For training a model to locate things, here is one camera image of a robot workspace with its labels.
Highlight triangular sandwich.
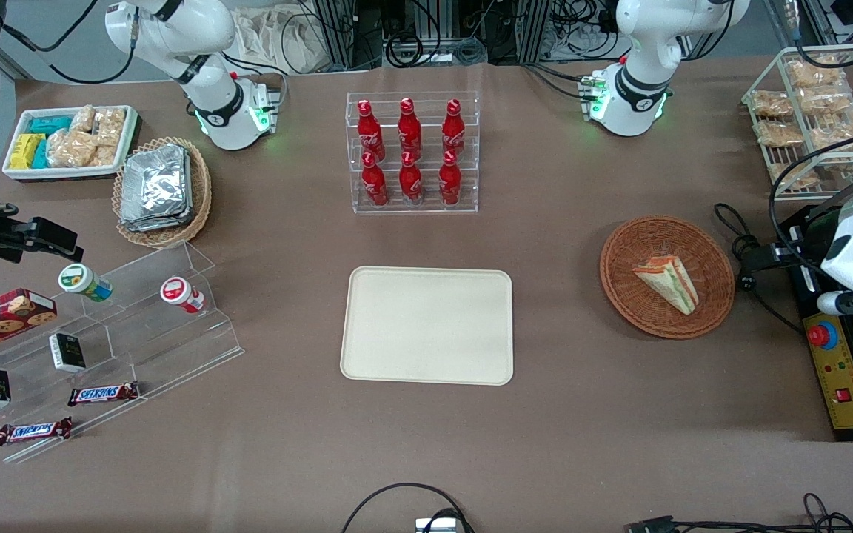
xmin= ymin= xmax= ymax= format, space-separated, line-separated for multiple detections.
xmin=632 ymin=255 xmax=700 ymax=316

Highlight white rectangular snack tray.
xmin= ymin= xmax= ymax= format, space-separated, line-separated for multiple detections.
xmin=1 ymin=105 xmax=138 ymax=182

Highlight tan oval wicker basket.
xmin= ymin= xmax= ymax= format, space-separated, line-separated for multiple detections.
xmin=112 ymin=136 xmax=213 ymax=249

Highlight beige plastic serving tray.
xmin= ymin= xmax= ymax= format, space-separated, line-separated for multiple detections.
xmin=340 ymin=266 xmax=515 ymax=386

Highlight brown round wicker basket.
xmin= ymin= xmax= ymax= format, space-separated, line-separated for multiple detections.
xmin=600 ymin=215 xmax=736 ymax=340

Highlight green lid yogurt cup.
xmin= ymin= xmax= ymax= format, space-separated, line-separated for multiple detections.
xmin=58 ymin=263 xmax=113 ymax=303

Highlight yellow snack pack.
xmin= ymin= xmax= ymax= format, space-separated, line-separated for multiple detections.
xmin=9 ymin=133 xmax=46 ymax=170

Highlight red cookie box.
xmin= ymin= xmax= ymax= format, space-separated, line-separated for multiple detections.
xmin=0 ymin=288 xmax=58 ymax=363

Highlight silver foil pack stack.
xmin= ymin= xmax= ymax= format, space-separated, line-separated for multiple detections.
xmin=119 ymin=144 xmax=194 ymax=233

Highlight red lid yogurt cup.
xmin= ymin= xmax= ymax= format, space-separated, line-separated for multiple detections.
xmin=160 ymin=276 xmax=206 ymax=315

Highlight clear acrylic stepped display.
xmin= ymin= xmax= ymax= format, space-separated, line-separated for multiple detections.
xmin=0 ymin=240 xmax=245 ymax=465

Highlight brown snickers bar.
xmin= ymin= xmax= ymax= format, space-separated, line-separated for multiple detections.
xmin=0 ymin=417 xmax=73 ymax=446
xmin=67 ymin=381 xmax=141 ymax=407

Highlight white cloth bag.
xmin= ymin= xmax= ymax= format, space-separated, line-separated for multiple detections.
xmin=230 ymin=7 xmax=331 ymax=75

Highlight red cola bottle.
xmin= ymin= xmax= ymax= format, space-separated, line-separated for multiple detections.
xmin=356 ymin=99 xmax=386 ymax=160
xmin=361 ymin=152 xmax=389 ymax=207
xmin=398 ymin=151 xmax=424 ymax=206
xmin=438 ymin=150 xmax=463 ymax=207
xmin=397 ymin=97 xmax=423 ymax=160
xmin=441 ymin=98 xmax=466 ymax=158

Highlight clear acrylic bottle rack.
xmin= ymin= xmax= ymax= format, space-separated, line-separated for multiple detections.
xmin=345 ymin=91 xmax=481 ymax=215

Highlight clear bag fried snacks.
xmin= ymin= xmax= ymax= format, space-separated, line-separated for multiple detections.
xmin=755 ymin=120 xmax=805 ymax=147
xmin=810 ymin=111 xmax=853 ymax=152
xmin=769 ymin=163 xmax=820 ymax=190
xmin=751 ymin=90 xmax=794 ymax=119
xmin=786 ymin=56 xmax=846 ymax=90
xmin=799 ymin=84 xmax=853 ymax=115

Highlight black yellow control box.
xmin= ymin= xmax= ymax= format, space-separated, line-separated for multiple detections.
xmin=782 ymin=204 xmax=853 ymax=443

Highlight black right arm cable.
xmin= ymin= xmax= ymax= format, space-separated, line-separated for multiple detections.
xmin=0 ymin=0 xmax=138 ymax=86

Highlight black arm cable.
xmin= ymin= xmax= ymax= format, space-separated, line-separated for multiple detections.
xmin=0 ymin=0 xmax=138 ymax=86
xmin=767 ymin=133 xmax=853 ymax=245

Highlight aluminium frame post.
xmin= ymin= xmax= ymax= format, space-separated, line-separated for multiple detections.
xmin=519 ymin=0 xmax=553 ymax=64
xmin=312 ymin=0 xmax=357 ymax=71

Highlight black looped cable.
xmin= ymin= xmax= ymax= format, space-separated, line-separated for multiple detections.
xmin=341 ymin=483 xmax=475 ymax=533

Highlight black table cable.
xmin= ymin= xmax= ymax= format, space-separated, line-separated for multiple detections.
xmin=714 ymin=202 xmax=805 ymax=335

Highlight white wire rack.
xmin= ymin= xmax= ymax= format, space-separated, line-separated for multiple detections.
xmin=741 ymin=44 xmax=853 ymax=202

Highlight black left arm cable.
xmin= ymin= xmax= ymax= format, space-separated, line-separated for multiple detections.
xmin=767 ymin=133 xmax=853 ymax=245

